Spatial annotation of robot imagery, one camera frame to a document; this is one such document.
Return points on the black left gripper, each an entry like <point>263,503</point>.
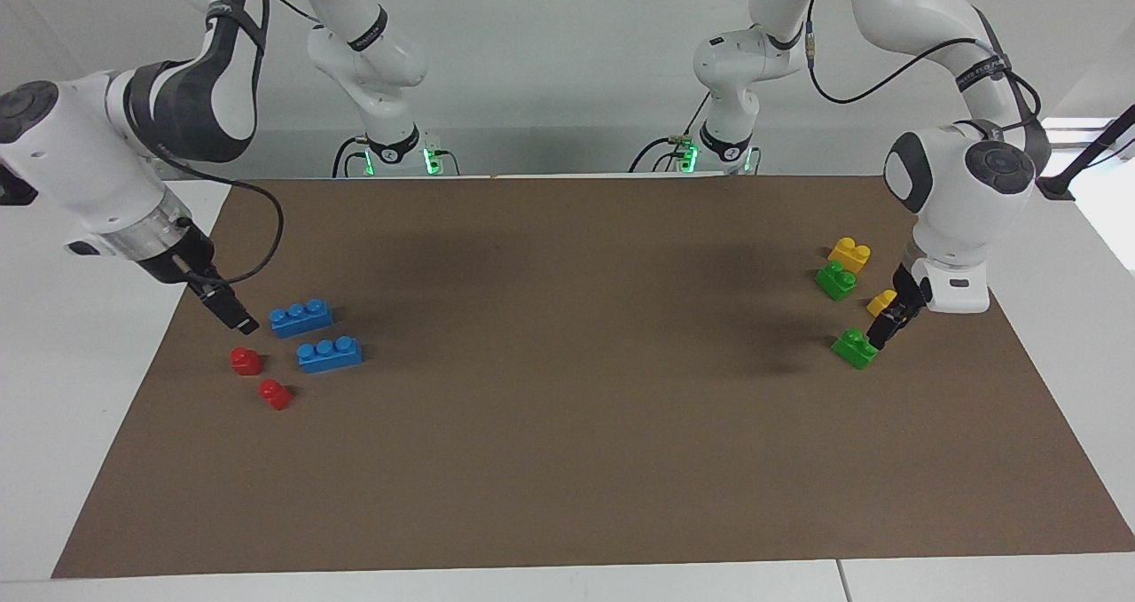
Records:
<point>911,290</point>

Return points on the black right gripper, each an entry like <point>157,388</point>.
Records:
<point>177,256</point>

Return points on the green two-stud toy block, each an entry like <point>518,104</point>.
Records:
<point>835,281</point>
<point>853,349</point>

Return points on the blue three-stud toy block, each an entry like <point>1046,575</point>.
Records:
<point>330,355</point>
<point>301,318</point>

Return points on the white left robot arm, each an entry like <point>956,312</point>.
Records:
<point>966,194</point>

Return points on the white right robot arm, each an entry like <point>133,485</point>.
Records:
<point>80,168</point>

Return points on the yellow two-stud toy block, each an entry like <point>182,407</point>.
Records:
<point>849,255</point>
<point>880,303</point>

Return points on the red one-stud toy block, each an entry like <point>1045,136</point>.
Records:
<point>246,362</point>
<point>276,395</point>

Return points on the brown table mat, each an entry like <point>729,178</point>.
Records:
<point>567,460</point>

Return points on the black clamp mount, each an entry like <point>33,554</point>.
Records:
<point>13,190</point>
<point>1060,185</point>

